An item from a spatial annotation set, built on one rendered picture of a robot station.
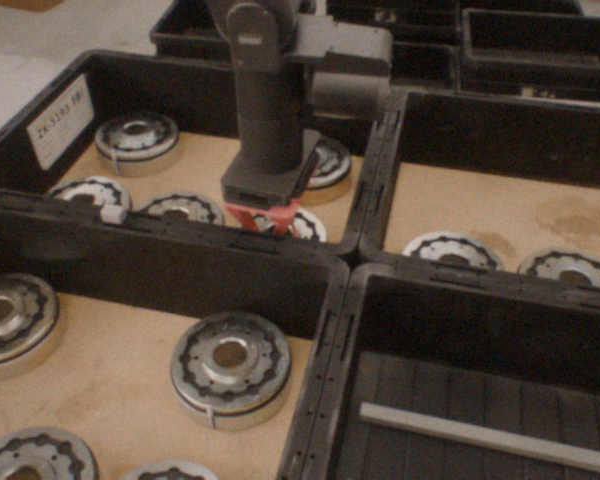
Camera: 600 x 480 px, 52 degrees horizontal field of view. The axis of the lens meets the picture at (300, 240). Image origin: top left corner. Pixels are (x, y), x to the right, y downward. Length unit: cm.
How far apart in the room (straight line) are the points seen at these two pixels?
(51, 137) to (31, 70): 60
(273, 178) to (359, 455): 24
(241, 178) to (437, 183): 30
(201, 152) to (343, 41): 37
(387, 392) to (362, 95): 25
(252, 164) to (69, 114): 33
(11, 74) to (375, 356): 100
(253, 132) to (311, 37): 9
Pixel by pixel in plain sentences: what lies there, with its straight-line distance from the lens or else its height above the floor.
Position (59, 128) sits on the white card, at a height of 89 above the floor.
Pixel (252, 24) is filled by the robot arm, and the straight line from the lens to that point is 45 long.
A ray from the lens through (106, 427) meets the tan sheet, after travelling 56.
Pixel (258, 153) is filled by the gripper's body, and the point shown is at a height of 98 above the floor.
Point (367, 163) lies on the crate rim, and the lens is 62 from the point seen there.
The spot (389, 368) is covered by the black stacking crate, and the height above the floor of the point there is 83.
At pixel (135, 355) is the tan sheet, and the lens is 59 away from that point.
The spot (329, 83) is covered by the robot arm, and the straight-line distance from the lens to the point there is 49.
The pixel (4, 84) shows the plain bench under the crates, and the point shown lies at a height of 70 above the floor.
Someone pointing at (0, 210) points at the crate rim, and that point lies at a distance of 62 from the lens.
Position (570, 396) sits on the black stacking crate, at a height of 83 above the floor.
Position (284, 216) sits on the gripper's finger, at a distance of 54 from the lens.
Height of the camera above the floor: 129
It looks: 43 degrees down
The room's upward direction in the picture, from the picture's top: straight up
